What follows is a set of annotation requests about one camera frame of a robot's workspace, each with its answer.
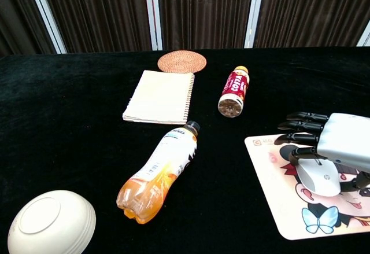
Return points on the black velvet table cloth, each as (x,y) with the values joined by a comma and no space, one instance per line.
(57,121)

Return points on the white spiral notebook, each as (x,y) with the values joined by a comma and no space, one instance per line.
(160,97)

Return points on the white computer mouse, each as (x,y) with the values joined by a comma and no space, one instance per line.
(318,178)

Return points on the white metal frame post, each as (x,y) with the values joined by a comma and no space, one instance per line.
(152,14)
(46,14)
(364,35)
(254,11)

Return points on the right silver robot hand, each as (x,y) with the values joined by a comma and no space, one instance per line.
(347,138)

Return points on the red label drink bottle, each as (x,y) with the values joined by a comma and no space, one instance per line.
(235,87)

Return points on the orange drink plastic bottle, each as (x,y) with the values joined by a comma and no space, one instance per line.
(162,170)

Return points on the round woven coaster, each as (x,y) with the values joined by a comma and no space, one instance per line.
(182,61)

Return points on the cream round ball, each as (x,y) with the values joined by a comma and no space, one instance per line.
(49,225)

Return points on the dark brown pleated curtain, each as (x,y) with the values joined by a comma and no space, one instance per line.
(312,8)
(202,11)
(101,11)
(17,19)

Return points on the cartoon girl mouse pad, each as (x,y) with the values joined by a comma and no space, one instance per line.
(277,184)

